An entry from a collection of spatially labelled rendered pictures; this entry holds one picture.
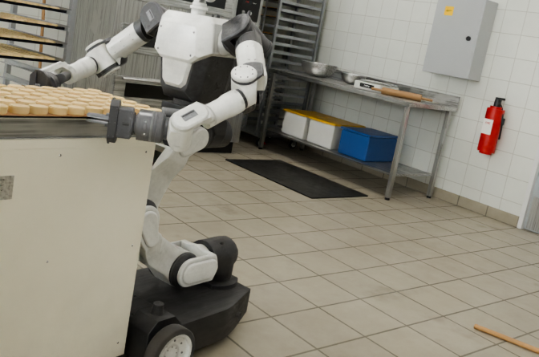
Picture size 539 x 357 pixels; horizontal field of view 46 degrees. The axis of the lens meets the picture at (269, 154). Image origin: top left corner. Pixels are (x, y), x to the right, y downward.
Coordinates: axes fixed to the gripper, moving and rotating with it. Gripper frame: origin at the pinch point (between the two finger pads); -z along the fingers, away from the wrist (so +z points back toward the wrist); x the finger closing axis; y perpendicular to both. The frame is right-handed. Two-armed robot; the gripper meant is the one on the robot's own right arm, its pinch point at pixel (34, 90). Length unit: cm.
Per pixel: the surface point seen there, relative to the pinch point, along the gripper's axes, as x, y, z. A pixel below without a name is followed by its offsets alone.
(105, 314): -64, 33, -20
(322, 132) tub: -61, 184, 401
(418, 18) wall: 66, 259, 408
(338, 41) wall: 30, 202, 492
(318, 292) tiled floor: -93, 127, 82
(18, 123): -2.0, 7.1, -44.6
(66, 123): -2.4, 17.3, -34.3
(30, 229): -31, 12, -41
